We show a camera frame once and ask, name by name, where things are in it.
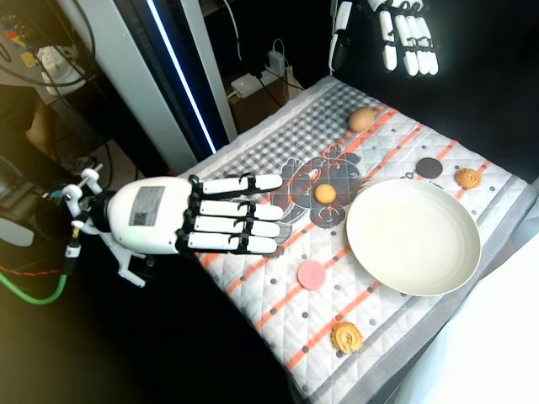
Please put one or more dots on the grey table cloth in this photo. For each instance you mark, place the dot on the grey table cloth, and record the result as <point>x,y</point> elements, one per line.
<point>499,261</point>

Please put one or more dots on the pink round cookie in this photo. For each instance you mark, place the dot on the pink round cookie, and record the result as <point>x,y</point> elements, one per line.
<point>311,274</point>

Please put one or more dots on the cardboard box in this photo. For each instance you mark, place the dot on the cardboard box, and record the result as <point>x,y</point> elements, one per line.
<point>261,107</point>

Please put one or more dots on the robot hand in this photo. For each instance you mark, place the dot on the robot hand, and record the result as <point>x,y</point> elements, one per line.
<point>410,33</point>
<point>147,219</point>

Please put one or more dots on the black round cookie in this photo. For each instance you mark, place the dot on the black round cookie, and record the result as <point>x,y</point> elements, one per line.
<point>429,167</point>

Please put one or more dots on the grey metal frame column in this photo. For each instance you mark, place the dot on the grey metal frame column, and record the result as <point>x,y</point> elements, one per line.
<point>139,84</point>

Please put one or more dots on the white power strip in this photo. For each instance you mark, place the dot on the white power strip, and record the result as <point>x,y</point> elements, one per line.
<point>54,63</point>
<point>248,84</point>

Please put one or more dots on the white charger adapter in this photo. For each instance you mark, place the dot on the white charger adapter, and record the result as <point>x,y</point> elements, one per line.
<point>276,59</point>

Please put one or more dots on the swirl butter cookie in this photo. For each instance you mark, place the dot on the swirl butter cookie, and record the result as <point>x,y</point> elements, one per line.
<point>346,336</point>
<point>467,178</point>

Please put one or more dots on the grey quilt with printed bear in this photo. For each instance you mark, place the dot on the grey quilt with printed bear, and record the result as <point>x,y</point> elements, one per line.
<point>295,311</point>

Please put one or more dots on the cream round plate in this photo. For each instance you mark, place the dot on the cream round plate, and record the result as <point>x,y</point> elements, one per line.
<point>412,235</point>

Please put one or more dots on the blue light strip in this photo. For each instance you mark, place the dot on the blue light strip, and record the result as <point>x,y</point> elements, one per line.
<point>181,76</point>

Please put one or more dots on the brown egg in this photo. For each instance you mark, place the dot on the brown egg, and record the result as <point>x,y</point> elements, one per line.
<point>361,118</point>

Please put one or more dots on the round yellow cookie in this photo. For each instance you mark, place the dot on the round yellow cookie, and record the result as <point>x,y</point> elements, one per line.
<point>325,193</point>

